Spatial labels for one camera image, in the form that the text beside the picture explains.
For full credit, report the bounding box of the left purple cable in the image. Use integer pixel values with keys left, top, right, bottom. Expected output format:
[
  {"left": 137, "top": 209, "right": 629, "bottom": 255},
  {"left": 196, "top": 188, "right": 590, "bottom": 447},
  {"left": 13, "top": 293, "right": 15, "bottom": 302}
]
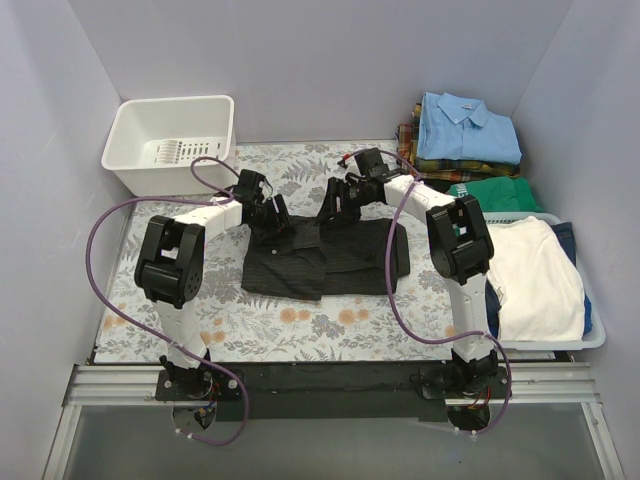
[{"left": 85, "top": 156, "right": 251, "bottom": 447}]

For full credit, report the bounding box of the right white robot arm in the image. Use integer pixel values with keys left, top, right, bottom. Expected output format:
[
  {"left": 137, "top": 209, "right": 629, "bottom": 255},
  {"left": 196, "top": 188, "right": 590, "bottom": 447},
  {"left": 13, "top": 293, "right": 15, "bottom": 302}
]
[{"left": 320, "top": 148, "right": 502, "bottom": 398}]

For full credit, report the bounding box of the aluminium rail frame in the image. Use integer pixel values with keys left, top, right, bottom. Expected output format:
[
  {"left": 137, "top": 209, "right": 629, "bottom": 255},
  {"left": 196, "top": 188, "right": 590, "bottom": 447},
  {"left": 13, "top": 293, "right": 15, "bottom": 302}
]
[{"left": 45, "top": 359, "right": 624, "bottom": 479}]

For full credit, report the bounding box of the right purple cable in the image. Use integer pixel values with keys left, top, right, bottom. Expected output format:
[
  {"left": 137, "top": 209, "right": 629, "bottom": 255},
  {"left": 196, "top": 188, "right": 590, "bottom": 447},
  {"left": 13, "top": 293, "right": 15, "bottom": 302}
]
[{"left": 344, "top": 148, "right": 512, "bottom": 436}]

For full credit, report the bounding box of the white plastic bin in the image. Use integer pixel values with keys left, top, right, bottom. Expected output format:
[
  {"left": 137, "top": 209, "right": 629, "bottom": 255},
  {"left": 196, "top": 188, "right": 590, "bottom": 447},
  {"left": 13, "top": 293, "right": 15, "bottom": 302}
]
[{"left": 101, "top": 95, "right": 237, "bottom": 196}]

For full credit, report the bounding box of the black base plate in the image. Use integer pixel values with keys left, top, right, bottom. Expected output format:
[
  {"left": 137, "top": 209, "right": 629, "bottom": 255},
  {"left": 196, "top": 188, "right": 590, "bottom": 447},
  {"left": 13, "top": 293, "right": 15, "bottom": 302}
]
[{"left": 154, "top": 361, "right": 507, "bottom": 422}]

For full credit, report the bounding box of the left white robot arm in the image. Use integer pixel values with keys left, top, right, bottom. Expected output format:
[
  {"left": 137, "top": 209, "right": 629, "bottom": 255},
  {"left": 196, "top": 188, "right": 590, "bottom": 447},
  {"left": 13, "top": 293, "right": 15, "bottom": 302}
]
[{"left": 134, "top": 169, "right": 292, "bottom": 400}]

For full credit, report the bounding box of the plaid folded shirt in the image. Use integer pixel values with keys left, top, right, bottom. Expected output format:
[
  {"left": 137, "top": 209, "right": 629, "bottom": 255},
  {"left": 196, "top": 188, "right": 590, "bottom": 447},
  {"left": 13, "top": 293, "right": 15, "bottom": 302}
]
[{"left": 396, "top": 103, "right": 520, "bottom": 183}]

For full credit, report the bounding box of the purple cable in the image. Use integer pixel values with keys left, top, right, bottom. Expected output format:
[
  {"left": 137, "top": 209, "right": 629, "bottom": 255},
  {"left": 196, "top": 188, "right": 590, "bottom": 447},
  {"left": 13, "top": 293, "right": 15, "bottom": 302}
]
[
  {"left": 344, "top": 148, "right": 512, "bottom": 436},
  {"left": 85, "top": 156, "right": 251, "bottom": 447}
]

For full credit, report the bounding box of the black pinstriped long sleeve shirt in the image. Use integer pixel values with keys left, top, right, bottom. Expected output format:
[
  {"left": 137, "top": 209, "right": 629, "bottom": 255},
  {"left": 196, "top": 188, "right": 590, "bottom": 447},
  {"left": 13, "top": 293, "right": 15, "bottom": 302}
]
[{"left": 241, "top": 216, "right": 411, "bottom": 301}]

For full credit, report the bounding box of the white garment in basket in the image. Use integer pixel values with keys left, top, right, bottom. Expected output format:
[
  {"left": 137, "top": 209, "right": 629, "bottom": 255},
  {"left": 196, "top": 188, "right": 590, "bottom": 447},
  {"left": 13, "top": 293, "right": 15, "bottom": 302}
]
[{"left": 484, "top": 215, "right": 587, "bottom": 342}]

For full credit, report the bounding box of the green folded shirt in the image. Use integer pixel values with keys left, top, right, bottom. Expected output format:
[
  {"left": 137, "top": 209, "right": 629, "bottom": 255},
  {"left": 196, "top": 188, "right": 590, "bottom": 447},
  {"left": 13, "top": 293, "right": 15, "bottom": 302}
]
[{"left": 447, "top": 177, "right": 543, "bottom": 213}]

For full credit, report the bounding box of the light grey laundry basket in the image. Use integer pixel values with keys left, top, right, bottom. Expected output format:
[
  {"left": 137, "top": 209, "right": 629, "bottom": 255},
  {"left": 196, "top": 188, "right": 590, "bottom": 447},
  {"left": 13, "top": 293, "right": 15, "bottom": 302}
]
[{"left": 484, "top": 212, "right": 606, "bottom": 352}]

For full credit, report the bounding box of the light blue folded shirt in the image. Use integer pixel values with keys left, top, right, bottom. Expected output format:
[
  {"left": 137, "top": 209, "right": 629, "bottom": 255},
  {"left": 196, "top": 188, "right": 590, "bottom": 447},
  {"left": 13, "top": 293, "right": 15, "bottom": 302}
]
[{"left": 417, "top": 92, "right": 522, "bottom": 165}]

